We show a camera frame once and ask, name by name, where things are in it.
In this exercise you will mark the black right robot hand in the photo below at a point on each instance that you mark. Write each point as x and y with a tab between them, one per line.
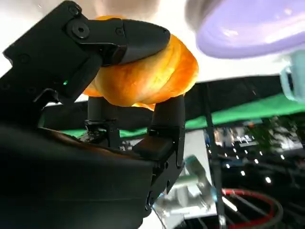
47	167

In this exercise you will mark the orange and white bread roll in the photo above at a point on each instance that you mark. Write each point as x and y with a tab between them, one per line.
147	78

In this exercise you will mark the black upright pole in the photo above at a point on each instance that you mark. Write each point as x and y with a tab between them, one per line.
215	155

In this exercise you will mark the green cloth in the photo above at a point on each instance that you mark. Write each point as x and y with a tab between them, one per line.
238	114

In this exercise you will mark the lilac plate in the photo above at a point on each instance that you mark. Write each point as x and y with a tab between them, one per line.
250	31

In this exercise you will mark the pale green mug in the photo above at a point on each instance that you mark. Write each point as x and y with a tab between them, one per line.
294	76

